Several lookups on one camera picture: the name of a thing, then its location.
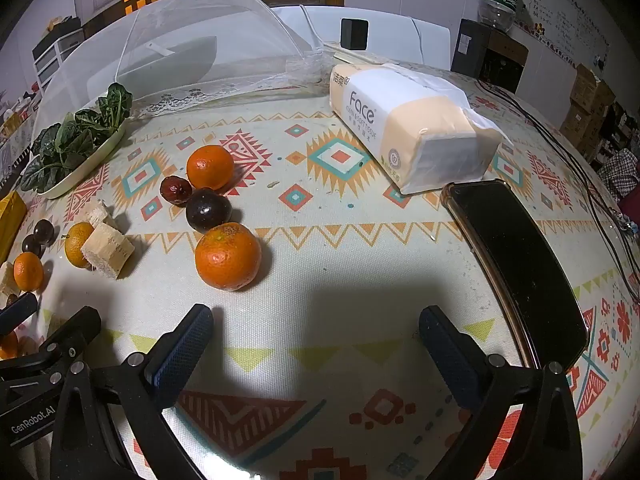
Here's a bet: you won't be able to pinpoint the clear water bottle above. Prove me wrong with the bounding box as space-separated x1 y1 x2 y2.
475 0 523 33

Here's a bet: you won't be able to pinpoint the white dish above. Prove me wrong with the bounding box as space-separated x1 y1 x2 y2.
115 35 218 92

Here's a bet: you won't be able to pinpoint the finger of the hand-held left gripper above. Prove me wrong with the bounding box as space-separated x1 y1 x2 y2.
0 306 102 386
0 291 40 336

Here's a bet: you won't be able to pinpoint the white drawer unit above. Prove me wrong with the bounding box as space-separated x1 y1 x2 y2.
32 27 86 96

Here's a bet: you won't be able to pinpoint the white mesh food cover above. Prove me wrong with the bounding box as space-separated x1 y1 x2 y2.
30 0 326 126

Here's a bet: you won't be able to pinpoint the black cube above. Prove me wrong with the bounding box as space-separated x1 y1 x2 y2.
340 17 370 51

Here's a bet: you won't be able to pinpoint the whiteboard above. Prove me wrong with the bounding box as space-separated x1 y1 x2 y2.
520 0 613 76

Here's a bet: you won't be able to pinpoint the black box stand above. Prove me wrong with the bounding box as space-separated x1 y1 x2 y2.
450 19 530 95

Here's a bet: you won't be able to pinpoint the small mandarin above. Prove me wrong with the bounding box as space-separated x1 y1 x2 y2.
0 330 21 361
64 222 96 268
13 252 45 293

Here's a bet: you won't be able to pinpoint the red jujube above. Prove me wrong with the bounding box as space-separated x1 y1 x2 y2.
160 175 193 207

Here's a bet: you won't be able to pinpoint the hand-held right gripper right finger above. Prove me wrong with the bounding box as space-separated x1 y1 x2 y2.
419 305 581 480

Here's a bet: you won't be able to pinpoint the checked cloth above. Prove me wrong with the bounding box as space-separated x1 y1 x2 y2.
597 149 640 196

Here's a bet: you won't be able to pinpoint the black smartphone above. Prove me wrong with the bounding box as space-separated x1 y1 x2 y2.
441 179 588 368

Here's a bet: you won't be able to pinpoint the white cable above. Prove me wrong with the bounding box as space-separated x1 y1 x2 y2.
299 4 327 52

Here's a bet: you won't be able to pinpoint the stack of cardboard boxes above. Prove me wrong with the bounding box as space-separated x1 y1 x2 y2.
560 62 618 161

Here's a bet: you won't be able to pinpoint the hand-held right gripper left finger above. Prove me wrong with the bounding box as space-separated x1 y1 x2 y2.
50 304 216 480

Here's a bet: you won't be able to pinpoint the tissue pack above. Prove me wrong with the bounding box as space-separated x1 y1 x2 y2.
329 62 513 196

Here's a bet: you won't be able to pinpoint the dark purple passion fruit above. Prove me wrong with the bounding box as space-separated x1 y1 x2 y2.
185 187 232 233

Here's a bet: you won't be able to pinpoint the spinach leaves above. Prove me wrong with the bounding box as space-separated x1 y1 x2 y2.
20 82 133 193

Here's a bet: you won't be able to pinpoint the black cables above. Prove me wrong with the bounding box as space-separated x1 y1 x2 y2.
470 77 640 306

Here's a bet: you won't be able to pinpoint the small sugarcane piece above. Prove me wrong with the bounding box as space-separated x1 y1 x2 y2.
85 200 118 228
0 260 21 297

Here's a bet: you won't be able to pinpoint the large sugarcane piece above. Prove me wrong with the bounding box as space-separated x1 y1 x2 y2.
81 223 136 279

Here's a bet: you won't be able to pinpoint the orange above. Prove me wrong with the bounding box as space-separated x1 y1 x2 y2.
194 222 262 292
186 145 235 192

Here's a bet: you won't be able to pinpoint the pale green plate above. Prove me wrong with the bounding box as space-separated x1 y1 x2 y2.
20 110 128 200

